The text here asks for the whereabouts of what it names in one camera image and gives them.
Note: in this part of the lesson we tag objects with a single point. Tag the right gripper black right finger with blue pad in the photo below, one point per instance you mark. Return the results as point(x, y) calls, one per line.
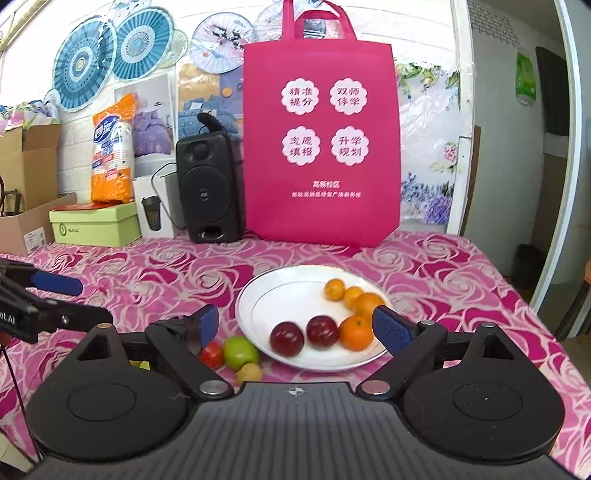
point(418, 349)

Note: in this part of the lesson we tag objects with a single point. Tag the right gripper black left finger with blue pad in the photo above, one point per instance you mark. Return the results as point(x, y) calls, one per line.
point(171, 347)

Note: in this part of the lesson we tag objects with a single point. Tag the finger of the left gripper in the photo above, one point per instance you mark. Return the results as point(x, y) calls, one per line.
point(57, 314)

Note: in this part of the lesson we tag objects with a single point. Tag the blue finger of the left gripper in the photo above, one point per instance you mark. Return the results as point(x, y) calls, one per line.
point(55, 283)

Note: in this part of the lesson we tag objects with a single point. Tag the small orange tangerine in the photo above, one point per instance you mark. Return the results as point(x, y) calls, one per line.
point(350, 295)
point(334, 290)

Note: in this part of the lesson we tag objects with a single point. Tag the dark red plum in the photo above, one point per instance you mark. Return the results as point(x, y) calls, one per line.
point(287, 339)
point(322, 332)

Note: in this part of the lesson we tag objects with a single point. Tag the small red tomato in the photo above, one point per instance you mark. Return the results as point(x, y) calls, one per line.
point(212, 355)

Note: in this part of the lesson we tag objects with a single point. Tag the orange tangerine front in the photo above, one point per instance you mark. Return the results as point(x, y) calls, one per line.
point(356, 333)

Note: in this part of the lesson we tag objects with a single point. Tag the orange tangerine rear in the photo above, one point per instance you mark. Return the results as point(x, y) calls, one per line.
point(366, 303)

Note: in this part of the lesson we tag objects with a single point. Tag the pink rose tablecloth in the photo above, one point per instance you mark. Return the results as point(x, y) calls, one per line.
point(426, 276)

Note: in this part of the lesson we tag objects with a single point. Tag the small yellow fruit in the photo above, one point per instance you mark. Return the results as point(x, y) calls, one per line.
point(250, 372)

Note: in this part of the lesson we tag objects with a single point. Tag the green shoe box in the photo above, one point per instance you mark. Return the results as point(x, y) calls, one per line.
point(96, 225)

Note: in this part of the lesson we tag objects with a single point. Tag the orange white snack bag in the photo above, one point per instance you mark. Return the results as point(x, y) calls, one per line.
point(113, 152)

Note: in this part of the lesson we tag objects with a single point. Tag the white box with cup picture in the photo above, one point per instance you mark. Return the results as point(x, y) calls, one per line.
point(158, 205)

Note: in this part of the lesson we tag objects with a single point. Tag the cardboard box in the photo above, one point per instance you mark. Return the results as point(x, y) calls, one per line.
point(29, 188)

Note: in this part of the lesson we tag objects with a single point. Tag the black speaker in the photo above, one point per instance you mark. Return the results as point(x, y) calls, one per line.
point(209, 174)

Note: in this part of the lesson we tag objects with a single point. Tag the bedding poster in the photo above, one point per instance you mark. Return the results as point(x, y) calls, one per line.
point(153, 124)

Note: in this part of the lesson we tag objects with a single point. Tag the pink tote bag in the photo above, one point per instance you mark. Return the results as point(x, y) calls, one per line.
point(322, 136)

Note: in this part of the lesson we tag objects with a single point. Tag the blue paper fan left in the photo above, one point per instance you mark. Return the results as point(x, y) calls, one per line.
point(84, 62)

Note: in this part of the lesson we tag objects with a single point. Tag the blue paper fan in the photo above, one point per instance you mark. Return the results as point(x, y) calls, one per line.
point(142, 40)
point(84, 62)

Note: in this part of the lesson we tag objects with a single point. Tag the blue paper fan right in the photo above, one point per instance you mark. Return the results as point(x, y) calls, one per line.
point(142, 40)

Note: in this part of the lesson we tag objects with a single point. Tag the white paper umbrella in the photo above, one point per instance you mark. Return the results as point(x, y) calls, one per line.
point(217, 45)

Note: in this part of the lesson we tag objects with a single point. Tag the green hanging bag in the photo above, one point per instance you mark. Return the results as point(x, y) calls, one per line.
point(525, 82)

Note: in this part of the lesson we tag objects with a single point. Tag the floral wall curtain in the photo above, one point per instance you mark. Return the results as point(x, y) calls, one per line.
point(430, 119)

